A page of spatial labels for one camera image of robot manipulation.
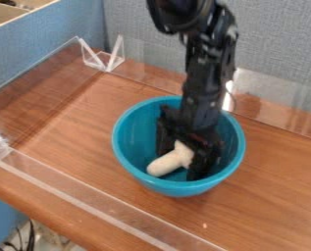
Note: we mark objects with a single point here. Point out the clear acrylic barrier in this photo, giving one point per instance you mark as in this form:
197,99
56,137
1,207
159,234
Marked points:
161,234
270,100
35,97

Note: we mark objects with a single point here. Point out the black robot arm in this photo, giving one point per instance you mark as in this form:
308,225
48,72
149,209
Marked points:
206,29

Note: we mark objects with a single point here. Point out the clear acrylic corner bracket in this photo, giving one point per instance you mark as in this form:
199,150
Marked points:
100,60

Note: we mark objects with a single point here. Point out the wooden shelf box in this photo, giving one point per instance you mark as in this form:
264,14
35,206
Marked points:
13,9

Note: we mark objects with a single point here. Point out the white brown toy mushroom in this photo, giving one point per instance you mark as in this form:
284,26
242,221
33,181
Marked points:
178,158

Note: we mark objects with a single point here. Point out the clear acrylic left barrier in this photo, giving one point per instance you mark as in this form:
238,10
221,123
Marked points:
35,97

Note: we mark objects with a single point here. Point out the blue plastic bowl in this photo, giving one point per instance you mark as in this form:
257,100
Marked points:
133,144

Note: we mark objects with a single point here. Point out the clear acrylic back barrier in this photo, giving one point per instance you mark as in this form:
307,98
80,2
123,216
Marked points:
270,100

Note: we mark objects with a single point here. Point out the clear acrylic front barrier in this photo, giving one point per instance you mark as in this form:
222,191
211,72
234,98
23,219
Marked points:
161,234

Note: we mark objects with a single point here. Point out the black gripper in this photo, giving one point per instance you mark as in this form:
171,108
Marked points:
190,123

